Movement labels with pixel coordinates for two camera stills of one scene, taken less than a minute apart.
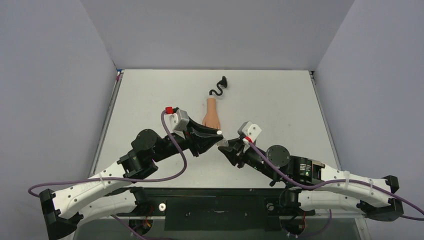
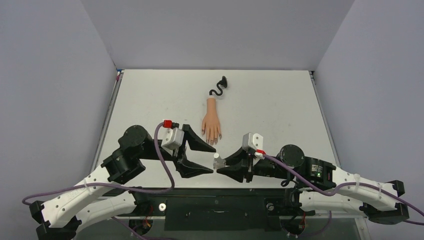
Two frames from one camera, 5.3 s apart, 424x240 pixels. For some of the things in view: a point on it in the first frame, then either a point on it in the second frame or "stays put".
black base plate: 212,209 stays put
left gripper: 203,138 → 180,156
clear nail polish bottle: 223,142 → 219,163
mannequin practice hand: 211,119 stays put
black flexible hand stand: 224,82 stays put
